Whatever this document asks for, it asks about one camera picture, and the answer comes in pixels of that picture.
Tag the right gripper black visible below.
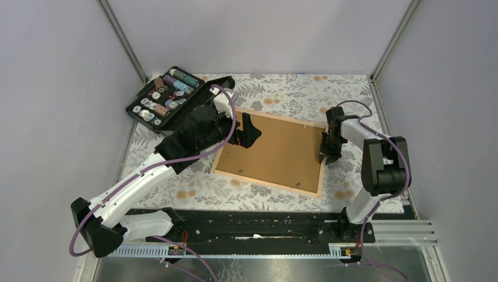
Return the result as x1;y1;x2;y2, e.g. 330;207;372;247
318;132;345;166

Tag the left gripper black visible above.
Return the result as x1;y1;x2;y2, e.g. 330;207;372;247
198;105;262;152

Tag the brown frame backing board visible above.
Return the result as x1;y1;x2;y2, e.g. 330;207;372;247
214;111;325;194

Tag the wooden picture frame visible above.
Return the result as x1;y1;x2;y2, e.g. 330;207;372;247
210;107;328;199

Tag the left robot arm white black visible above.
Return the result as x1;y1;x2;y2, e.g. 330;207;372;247
70;105;262;258

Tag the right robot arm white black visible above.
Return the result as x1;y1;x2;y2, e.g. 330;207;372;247
318;106;411;242

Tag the floral patterned table mat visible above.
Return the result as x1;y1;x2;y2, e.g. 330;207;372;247
136;74;381;212

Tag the teal thread spool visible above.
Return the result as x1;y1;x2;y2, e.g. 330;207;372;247
169;69;200;88

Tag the light blue thread spool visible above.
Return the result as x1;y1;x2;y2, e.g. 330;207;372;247
173;80;194;94

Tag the black sewing kit case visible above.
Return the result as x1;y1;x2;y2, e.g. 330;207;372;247
125;66;235;134

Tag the purple thread spool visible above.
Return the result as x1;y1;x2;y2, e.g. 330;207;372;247
163;75;180;89

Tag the brown thread spool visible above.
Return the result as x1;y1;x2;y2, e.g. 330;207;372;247
153;77;167;93

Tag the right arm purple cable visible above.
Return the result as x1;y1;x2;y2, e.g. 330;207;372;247
335;100;412;282

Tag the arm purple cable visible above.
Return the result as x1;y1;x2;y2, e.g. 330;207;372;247
68;83;238;258
335;100;412;282

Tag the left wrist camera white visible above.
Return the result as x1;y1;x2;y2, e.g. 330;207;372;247
210;88;233;119

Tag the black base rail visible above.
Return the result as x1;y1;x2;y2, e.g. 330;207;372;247
164;208;375;254

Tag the grey slotted cable duct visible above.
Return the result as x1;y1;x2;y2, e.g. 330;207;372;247
108;244;352;260

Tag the right aluminium corner post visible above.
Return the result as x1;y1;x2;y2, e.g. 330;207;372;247
370;0;421;83

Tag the aluminium corner post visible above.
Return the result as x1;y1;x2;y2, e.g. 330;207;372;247
96;0;148;83
370;0;421;83

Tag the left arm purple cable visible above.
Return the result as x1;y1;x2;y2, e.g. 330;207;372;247
68;83;238;258

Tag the left aluminium corner post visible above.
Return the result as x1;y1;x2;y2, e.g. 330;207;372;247
96;0;148;83

